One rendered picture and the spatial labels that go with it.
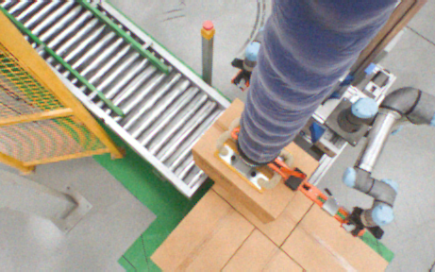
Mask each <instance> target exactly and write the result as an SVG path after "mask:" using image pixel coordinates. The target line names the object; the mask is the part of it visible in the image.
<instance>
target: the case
mask: <svg viewBox="0 0 435 272"><path fill-rule="evenodd" d="M242 111H243V102H242V101H241V100H239V99H238V98H236V99H235V100H234V101H233V102H232V103H231V105H230V106H229V107H228V108H227V109H226V110H225V111H224V112H223V113H222V115H220V116H219V118H218V119H216V122H214V123H213V124H212V125H211V126H210V127H209V128H208V130H207V131H206V132H205V133H204V134H203V135H202V136H201V137H200V138H199V140H198V141H197V142H196V143H195V144H193V146H192V155H193V163H194V164H195V165H196V166H198V167H199V168H200V169H201V170H202V171H203V172H205V173H206V174H207V176H209V177H210V178H211V179H213V180H214V181H216V183H217V184H219V185H220V186H221V187H222V188H224V189H225V191H227V192H228V193H229V194H230V195H231V196H232V197H235V199H236V200H238V201H239V202H240V203H241V204H242V205H243V206H244V207H245V208H246V209H247V210H248V211H250V212H251V213H252V214H254V215H255V216H256V217H257V218H258V219H259V220H260V221H261V222H262V223H264V224H266V223H269V222H271V221H273V220H276V219H277V218H278V217H279V215H280V214H281V213H282V211H284V210H285V207H287V206H288V204H289V203H290V201H292V199H293V197H294V196H295V195H296V194H297V193H298V191H299V190H298V191H297V192H293V191H292V189H290V188H288V186H286V185H285V184H284V183H283V179H284V178H283V177H282V178H281V179H280V180H279V182H278V184H277V185H276V187H274V188H272V189H266V190H265V191H264V192H263V194H262V195H261V194H260V193H259V192H258V191H257V190H256V189H254V188H253V187H252V186H251V185H249V184H248V183H247V182H246V181H244V180H243V179H242V178H241V177H240V176H238V175H237V174H236V173H234V172H233V171H232V170H231V169H229V168H228V166H225V164H224V163H222V162H221V161H219V160H218V159H217V158H216V157H214V156H213V153H215V152H216V150H217V148H216V141H217V140H218V138H219V137H220V135H222V134H223V133H225V131H229V130H228V129H229V126H230V125H231V122H233V121H234V119H236V118H238V117H240V116H241V113H242ZM225 142H226V143H227V144H229V145H230V146H231V147H233V148H234V149H235V150H237V147H236V142H235V141H233V140H232V139H231V138H228V139H226V140H225ZM286 148H288V150H290V151H292V153H293V157H294V163H293V165H292V166H291V169H293V168H294V167H297V168H298V169H301V171H302V172H303V173H305V174H306V175H307V177H308V178H309V177H310V176H311V174H312V173H313V172H314V170H315V169H317V166H319V165H320V163H319V162H318V161H317V160H315V159H314V158H313V157H311V156H310V155H309V154H308V153H306V152H305V151H304V150H302V149H301V147H298V146H297V144H295V143H294V142H291V143H290V144H288V146H286ZM237 151H238V150H237ZM258 169H260V170H261V171H262V172H264V173H265V174H266V176H269V178H270V179H272V178H273V176H274V175H275V173H274V172H273V171H272V170H271V169H269V168H268V167H267V166H265V165H264V166H260V167H258ZM308 178H307V179H306V180H308Z"/></svg>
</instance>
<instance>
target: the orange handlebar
mask: <svg viewBox="0 0 435 272"><path fill-rule="evenodd" d="M239 130H240V128H233V129H232V130H231V137H232V138H234V139H235V140H236V139H237V136H238V135H236V134H235V132H236V131H239ZM275 162H277V163H278V164H279V165H280V166H282V167H284V168H286V169H291V168H290V167H289V166H287V165H286V164H285V162H282V161H281V160H279V159H278V158H276V159H275ZM267 165H268V166H270V167H271V168H272V169H274V170H275V171H276V172H278V174H279V175H280V176H282V177H283V178H286V177H287V175H286V174H285V173H284V172H282V171H281V170H280V169H278V168H277V167H276V166H275V165H273V163H272V162H270V163H269V164H267ZM291 170H292V169H291ZM304 185H306V186H308V188H309V189H308V190H305V189H304V188H303V187H301V188H299V191H301V192H302V193H303V194H304V195H305V196H306V197H308V198H309V199H310V201H314V202H315V203H316V204H318V205H319V206H320V208H322V206H323V205H324V203H322V202H321V201H319V200H318V199H317V196H319V197H321V198H322V199H323V200H324V201H326V200H327V199H328V197H326V195H324V194H323V193H322V192H321V191H320V190H319V189H318V188H316V187H315V186H314V185H311V184H310V183H309V182H307V181H305V182H304ZM338 211H339V212H340V213H341V214H343V215H344V216H345V217H346V216H347V215H348V214H349V213H347V212H346V211H344V210H343V208H340V209H339V210H338ZM333 217H334V218H336V219H337V221H340V223H341V224H343V223H344V222H345V221H344V220H343V219H342V218H341V217H340V216H339V215H337V214H334V216H333Z"/></svg>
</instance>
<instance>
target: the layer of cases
mask: <svg viewBox="0 0 435 272"><path fill-rule="evenodd" d="M340 224H341V223H340V222H339V221H337V219H336V218H334V217H333V216H331V217H330V216H329V215H328V214H326V213H325V212H324V211H322V210H321V209H320V206H319V205H318V204H316V203H315V202H314V201H310V199H309V198H308V197H306V196H305V195H304V194H303V193H302V192H301V191H298V193H297V194H296V195H295V196H294V197H293V199H292V201H290V203H289V204H288V206H287V207H285V210H284V211H282V213H281V214H280V215H279V217H278V218H277V219H276V220H273V221H271V222H269V223H266V224H264V223H262V222H261V221H260V220H259V219H258V218H257V217H256V216H255V215H254V214H252V213H251V212H250V211H248V210H247V209H246V208H245V207H244V206H243V205H242V204H241V203H240V202H239V201H238V200H236V199H235V197H232V196H231V195H230V194H229V193H228V192H227V191H225V189H224V188H222V187H221V186H220V185H219V184H217V183H216V182H215V184H214V185H212V187H211V188H209V191H207V192H206V194H205V195H204V196H203V197H202V198H201V199H200V201H199V202H198V203H197V204H196V205H195V206H194V207H193V209H192V210H191V211H190V213H188V214H187V216H185V217H184V220H182V221H181V223H179V224H178V226H177V227H176V228H175V229H174V231H173V232H171V234H170V235H169V236H168V238H167V239H165V241H164V242H163V243H162V244H161V246H159V249H157V250H156V251H155V252H154V253H153V255H152V256H151V257H150V259H152V261H153V262H154V263H155V264H157V265H158V266H159V267H160V268H161V269H162V270H163V271H164V272H383V271H384V269H385V267H387V264H388V262H387V261H385V260H384V258H381V257H380V255H379V254H376V252H375V251H374V250H372V249H371V248H370V247H369V246H367V244H364V243H363V241H361V240H360V238H359V237H353V235H352V234H351V233H347V232H346V230H345V229H344V228H343V227H340Z"/></svg>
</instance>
